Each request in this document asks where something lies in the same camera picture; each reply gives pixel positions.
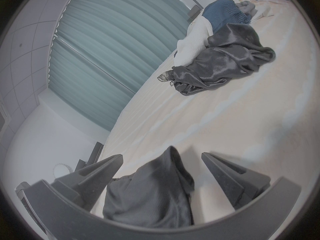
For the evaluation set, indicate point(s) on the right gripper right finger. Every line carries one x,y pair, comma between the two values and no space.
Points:
232,181

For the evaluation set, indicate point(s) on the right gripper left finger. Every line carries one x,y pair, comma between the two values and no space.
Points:
97,181

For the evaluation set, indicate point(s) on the black T-shirt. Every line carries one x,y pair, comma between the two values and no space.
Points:
155,196

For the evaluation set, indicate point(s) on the bed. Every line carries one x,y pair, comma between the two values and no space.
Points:
237,109

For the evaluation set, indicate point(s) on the pile of clothes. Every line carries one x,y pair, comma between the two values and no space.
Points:
200,34

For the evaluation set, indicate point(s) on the black chest of drawers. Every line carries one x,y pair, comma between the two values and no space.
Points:
91,159

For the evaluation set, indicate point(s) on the white trash bin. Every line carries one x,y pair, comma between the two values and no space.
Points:
61,170

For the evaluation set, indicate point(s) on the blue-green curtain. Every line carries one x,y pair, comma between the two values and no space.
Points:
85,84
120,26

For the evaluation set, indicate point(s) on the black shiny garment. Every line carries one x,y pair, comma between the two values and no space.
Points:
220,59

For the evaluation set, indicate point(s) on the grey bedside table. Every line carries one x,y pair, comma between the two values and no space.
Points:
194,12

